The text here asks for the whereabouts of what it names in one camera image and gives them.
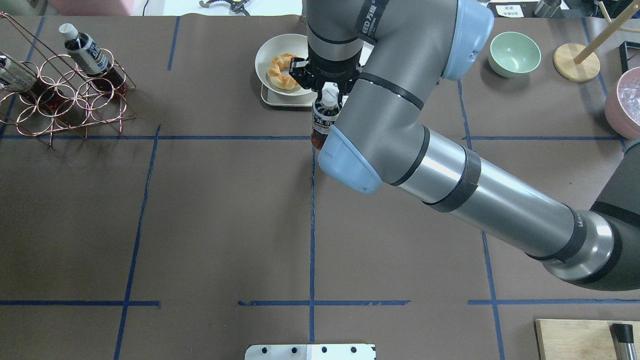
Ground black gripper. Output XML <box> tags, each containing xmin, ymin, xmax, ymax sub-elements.
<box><xmin>289</xmin><ymin>55</ymin><xmax>362</xmax><ymax>95</ymax></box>

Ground tea bottle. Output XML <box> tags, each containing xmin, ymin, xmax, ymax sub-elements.
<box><xmin>0</xmin><ymin>52</ymin><xmax>56</xmax><ymax>107</ymax></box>
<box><xmin>310</xmin><ymin>84</ymin><xmax>343</xmax><ymax>151</ymax></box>
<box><xmin>58</xmin><ymin>23</ymin><xmax>128</xmax><ymax>95</ymax></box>

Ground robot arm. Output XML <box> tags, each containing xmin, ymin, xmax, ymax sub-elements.
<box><xmin>292</xmin><ymin>0</ymin><xmax>640</xmax><ymax>291</ymax></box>

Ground beige rabbit tray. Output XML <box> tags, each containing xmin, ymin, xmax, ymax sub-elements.
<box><xmin>260</xmin><ymin>38</ymin><xmax>378</xmax><ymax>108</ymax></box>

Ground beige round plate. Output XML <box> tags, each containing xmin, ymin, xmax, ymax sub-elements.
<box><xmin>254</xmin><ymin>33</ymin><xmax>311</xmax><ymax>96</ymax></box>

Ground glazed twisted donut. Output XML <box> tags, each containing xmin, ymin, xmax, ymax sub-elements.
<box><xmin>267</xmin><ymin>52</ymin><xmax>300</xmax><ymax>91</ymax></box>

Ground mint green bowl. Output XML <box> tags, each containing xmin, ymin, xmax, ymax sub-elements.
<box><xmin>488</xmin><ymin>31</ymin><xmax>542</xmax><ymax>78</ymax></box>

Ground steel cup on black base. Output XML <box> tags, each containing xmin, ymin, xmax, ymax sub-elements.
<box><xmin>532</xmin><ymin>0</ymin><xmax>562</xmax><ymax>19</ymax></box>

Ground wooden stand with round base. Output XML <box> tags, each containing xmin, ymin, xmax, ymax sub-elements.
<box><xmin>553</xmin><ymin>0</ymin><xmax>640</xmax><ymax>84</ymax></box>

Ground pink bowl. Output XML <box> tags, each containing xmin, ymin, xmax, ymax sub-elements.
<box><xmin>605</xmin><ymin>67</ymin><xmax>640</xmax><ymax>141</ymax></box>

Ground clear plastic ice cubes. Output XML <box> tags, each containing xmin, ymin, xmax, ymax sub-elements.
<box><xmin>617</xmin><ymin>79</ymin><xmax>640</xmax><ymax>125</ymax></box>

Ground wooden cutting board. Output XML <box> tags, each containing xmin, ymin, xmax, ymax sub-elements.
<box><xmin>534</xmin><ymin>319</ymin><xmax>640</xmax><ymax>360</ymax></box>

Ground copper wire bottle rack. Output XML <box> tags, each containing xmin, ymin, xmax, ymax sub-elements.
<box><xmin>1</xmin><ymin>11</ymin><xmax>137</xmax><ymax>146</ymax></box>

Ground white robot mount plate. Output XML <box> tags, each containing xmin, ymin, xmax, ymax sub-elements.
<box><xmin>244</xmin><ymin>343</ymin><xmax>377</xmax><ymax>360</ymax></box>

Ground black and steel knife handle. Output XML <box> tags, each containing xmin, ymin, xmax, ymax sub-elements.
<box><xmin>610</xmin><ymin>323</ymin><xmax>638</xmax><ymax>360</ymax></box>

